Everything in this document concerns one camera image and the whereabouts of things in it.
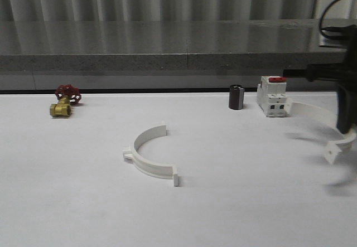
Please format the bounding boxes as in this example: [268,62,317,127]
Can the grey stone counter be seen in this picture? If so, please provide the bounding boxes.
[1,20,344,92]

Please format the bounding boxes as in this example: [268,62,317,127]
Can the white half-ring clamp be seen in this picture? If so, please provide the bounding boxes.
[122,122,180,187]
[287,98,357,164]

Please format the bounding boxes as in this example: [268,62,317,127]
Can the white circuit breaker red switch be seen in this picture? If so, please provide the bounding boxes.
[257,76,287,118]

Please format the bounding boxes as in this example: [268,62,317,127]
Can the black cable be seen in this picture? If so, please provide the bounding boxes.
[317,0,357,40]

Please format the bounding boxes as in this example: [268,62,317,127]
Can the black cylindrical capacitor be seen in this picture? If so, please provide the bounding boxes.
[229,84,245,110]

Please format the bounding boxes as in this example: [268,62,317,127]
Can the brass valve red handwheel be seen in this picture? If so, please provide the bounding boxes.
[50,84,81,117]

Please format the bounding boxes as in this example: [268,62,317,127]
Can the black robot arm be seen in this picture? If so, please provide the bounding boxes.
[283,25,356,134]

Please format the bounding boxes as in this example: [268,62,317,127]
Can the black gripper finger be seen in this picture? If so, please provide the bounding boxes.
[336,85,356,134]

